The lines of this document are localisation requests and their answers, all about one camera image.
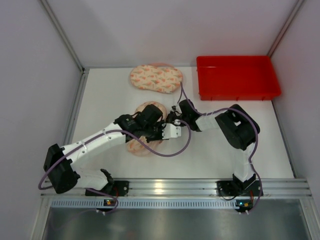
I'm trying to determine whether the floral mesh laundry bag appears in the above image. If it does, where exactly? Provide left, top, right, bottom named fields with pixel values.
left=129, top=63, right=183, bottom=94

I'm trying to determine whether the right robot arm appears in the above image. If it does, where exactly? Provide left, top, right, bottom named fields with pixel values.
left=166, top=99, right=260, bottom=189

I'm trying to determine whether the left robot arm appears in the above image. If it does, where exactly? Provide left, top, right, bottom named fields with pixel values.
left=43, top=103, right=167, bottom=194

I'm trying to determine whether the red plastic tray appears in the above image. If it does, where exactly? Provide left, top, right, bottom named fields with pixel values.
left=196, top=55, right=282, bottom=101

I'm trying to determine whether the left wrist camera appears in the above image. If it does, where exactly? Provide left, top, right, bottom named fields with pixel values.
left=162, top=123, right=182, bottom=140

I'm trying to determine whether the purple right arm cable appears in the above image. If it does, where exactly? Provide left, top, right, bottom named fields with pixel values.
left=176, top=82, right=263, bottom=211

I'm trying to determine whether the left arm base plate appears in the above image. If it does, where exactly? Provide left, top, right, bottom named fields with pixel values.
left=85, top=179, right=129, bottom=197

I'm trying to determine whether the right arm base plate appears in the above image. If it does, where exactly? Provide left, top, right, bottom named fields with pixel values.
left=217, top=180, right=262, bottom=198

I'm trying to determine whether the slotted cable duct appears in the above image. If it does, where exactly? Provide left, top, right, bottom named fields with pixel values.
left=49, top=198, right=301, bottom=209

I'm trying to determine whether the aluminium front rail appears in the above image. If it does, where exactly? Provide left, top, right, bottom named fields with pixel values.
left=41, top=177, right=313, bottom=198

